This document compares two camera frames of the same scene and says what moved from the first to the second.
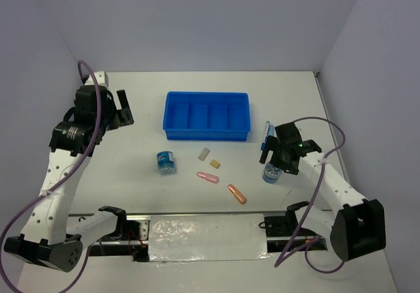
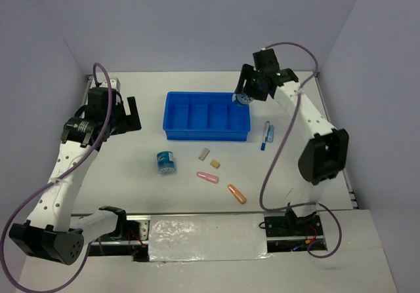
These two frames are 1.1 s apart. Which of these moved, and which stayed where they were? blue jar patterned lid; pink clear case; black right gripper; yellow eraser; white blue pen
Moved: blue jar patterned lid; black right gripper
Stayed: yellow eraser; pink clear case; white blue pen
